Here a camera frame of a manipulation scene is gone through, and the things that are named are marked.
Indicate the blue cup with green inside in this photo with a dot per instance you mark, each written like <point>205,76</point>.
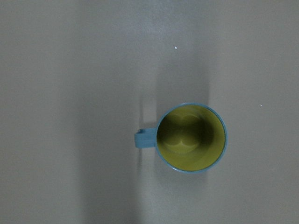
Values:
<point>189,138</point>

